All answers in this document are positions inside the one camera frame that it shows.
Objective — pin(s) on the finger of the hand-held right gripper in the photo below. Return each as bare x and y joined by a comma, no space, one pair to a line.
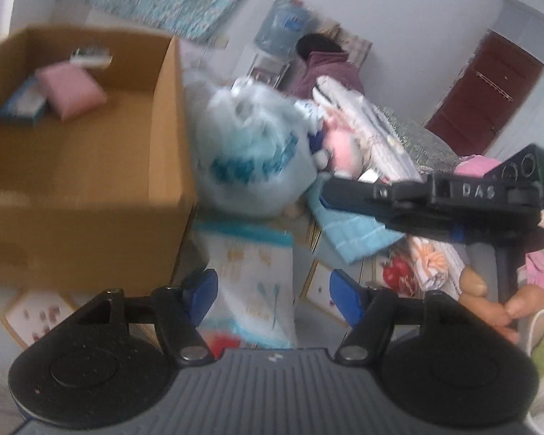
417,225
358,195

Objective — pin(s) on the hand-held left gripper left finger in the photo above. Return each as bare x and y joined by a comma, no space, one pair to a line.
205,297

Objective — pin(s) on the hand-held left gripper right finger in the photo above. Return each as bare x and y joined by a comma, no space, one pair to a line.
347,301

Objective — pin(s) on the blue checkered towel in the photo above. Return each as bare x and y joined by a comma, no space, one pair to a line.
349,231

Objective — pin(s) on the white teal cotton swab packet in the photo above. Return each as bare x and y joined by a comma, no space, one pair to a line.
249,281

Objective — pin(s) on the pink white plush toy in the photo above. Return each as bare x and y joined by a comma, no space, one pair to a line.
344,149

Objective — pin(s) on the brown cardboard box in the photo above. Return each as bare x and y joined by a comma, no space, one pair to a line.
95,190

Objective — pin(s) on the pink sponge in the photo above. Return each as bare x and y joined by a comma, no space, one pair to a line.
70,93

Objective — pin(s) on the blue white paper box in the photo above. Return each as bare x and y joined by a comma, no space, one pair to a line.
20,106

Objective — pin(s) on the teal tissue packet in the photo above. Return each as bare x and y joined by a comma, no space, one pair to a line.
90,56

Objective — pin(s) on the person's right hand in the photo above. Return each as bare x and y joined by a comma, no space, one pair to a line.
521,308

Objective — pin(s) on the orange white cloth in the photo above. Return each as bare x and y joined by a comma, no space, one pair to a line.
430,263

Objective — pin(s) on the white striped blanket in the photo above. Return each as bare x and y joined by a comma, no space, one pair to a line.
371,131

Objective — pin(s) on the green patterned pillow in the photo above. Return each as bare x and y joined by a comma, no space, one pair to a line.
417,140

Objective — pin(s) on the white blue tissue packet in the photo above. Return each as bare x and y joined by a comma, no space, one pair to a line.
308,113

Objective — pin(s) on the dark red door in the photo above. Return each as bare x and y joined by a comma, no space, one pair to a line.
480,95

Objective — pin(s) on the white plastic bag blue print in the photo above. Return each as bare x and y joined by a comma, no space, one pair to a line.
249,154

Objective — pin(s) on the plaid rolled mat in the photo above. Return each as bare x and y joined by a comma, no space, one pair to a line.
358,45

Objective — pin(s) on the white water dispenser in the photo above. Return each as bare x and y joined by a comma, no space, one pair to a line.
267,70

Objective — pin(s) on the wall outlet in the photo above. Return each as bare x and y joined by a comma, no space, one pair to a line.
220,43

